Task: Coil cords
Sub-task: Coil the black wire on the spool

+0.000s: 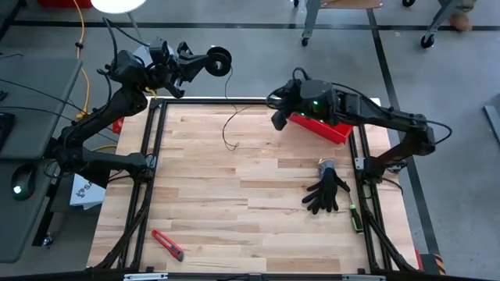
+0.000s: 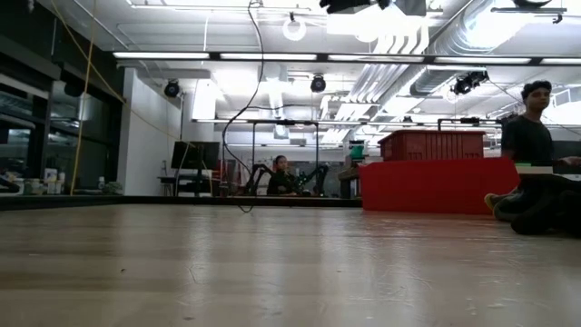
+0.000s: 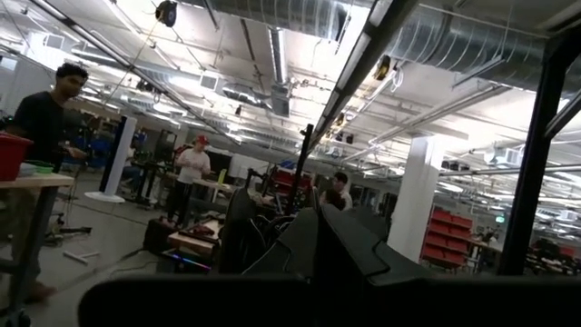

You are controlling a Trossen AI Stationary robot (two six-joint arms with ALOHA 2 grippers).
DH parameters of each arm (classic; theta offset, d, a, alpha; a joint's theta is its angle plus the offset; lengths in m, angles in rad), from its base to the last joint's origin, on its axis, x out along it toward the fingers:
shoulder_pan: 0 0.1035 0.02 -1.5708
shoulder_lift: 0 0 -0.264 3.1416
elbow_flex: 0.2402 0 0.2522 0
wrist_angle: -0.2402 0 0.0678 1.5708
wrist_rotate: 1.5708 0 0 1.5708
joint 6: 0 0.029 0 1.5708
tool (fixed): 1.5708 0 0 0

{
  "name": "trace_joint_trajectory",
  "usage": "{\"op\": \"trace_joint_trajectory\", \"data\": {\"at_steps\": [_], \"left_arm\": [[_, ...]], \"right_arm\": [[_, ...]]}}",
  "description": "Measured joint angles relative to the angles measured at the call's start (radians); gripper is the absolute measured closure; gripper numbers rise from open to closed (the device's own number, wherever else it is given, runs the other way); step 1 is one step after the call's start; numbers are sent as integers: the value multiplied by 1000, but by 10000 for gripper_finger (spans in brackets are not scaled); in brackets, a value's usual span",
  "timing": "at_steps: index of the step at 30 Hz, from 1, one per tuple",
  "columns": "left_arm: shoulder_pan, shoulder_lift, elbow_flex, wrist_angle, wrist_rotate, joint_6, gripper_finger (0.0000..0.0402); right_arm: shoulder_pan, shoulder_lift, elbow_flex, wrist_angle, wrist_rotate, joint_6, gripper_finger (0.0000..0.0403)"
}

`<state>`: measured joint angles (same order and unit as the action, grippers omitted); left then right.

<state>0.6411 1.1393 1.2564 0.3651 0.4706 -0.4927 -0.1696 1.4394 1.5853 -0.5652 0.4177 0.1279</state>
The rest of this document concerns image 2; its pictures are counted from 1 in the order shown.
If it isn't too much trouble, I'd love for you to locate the black work glove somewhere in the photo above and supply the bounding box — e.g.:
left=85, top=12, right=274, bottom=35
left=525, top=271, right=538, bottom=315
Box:
left=483, top=173, right=581, bottom=240

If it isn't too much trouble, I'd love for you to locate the black monitor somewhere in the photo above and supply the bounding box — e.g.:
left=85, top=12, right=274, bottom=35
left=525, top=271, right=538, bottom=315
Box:
left=552, top=140, right=581, bottom=161
left=171, top=141, right=221, bottom=172

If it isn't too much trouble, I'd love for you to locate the red plastic bin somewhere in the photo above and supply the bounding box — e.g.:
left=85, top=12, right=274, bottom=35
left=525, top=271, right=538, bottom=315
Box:
left=358, top=156, right=521, bottom=216

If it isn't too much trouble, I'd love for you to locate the cream desk top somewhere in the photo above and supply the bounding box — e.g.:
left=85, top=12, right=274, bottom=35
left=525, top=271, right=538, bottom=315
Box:
left=515, top=163, right=555, bottom=176

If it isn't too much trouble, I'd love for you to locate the thin brown cord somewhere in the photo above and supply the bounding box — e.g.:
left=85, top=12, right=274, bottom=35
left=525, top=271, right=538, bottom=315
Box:
left=221, top=0, right=321, bottom=214

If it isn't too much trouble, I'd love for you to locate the black ceiling device cluster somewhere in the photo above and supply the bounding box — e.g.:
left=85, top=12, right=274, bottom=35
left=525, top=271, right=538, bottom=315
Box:
left=451, top=70, right=490, bottom=96

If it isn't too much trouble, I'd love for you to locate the white ring light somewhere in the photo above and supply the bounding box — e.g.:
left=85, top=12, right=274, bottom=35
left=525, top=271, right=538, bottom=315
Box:
left=281, top=12, right=308, bottom=43

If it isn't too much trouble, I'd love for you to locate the white container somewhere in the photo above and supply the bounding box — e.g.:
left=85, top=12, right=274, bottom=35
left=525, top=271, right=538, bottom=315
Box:
left=44, top=168, right=59, bottom=195

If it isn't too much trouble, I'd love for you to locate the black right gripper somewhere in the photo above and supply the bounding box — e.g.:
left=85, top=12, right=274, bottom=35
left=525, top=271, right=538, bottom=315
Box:
left=319, top=0, right=391, bottom=15

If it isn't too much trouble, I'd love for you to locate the black round fixture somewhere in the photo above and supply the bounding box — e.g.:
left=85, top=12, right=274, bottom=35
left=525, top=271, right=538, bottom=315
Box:
left=63, top=79, right=85, bottom=98

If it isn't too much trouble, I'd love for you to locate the brown wooden table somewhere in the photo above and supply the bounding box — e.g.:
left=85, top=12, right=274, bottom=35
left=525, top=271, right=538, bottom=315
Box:
left=338, top=166, right=364, bottom=200

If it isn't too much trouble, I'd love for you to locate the yellow cable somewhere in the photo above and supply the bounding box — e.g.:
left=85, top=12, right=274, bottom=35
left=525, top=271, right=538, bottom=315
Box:
left=49, top=0, right=201, bottom=151
left=67, top=0, right=99, bottom=197

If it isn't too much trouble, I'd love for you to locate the black ceiling track fixture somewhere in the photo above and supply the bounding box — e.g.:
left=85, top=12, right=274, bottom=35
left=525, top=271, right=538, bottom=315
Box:
left=489, top=0, right=568, bottom=25

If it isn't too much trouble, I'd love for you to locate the black aluminium table frame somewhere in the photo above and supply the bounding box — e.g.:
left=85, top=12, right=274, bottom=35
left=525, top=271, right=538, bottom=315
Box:
left=0, top=194, right=364, bottom=211

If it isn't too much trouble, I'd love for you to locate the person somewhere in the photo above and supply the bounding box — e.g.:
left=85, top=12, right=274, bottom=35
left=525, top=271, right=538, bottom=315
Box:
left=500, top=80, right=581, bottom=170
left=266, top=154, right=300, bottom=197

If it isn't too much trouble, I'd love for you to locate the black metal rig frame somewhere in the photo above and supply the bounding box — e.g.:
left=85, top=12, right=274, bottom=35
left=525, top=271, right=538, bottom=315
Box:
left=437, top=116, right=505, bottom=133
left=192, top=118, right=321, bottom=197

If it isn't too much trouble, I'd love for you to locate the red slatted crate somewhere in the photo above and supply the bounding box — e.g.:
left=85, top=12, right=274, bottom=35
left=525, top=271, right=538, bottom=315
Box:
left=378, top=129, right=486, bottom=163

